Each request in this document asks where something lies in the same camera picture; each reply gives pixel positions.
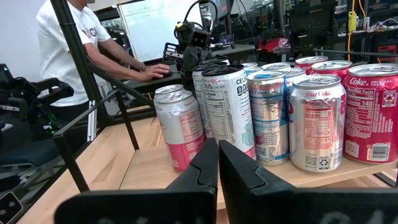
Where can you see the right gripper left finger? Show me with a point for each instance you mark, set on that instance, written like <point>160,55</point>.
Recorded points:
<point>174,205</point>

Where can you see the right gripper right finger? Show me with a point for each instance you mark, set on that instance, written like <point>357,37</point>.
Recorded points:
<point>267,205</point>

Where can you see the red Coca-Cola can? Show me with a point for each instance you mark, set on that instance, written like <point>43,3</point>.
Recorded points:
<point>309,61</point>
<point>371,118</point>
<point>331,68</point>

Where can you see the person's hand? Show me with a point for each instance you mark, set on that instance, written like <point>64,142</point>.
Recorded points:
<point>155,72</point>

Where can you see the yellow label tag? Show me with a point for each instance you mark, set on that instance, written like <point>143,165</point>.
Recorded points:
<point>179,25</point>

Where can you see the grey background desk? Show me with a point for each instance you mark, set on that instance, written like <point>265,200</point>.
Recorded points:
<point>233,50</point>

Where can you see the red equipment box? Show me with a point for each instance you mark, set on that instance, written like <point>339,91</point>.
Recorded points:
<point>273,44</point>

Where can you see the person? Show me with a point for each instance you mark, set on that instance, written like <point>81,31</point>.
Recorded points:
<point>59,53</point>

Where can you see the black perforated panel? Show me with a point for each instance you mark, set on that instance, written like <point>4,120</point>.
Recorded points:
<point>311,28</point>

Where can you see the black equipment piece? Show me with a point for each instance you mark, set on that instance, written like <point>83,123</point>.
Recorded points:
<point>28,93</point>

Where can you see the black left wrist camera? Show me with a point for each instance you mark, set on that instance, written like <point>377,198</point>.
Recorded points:
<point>200,39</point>

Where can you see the wooden shelf with black frame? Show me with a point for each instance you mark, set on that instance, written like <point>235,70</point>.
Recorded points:
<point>149,168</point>

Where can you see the black rig post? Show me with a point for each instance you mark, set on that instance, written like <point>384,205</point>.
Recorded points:
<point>77,62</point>

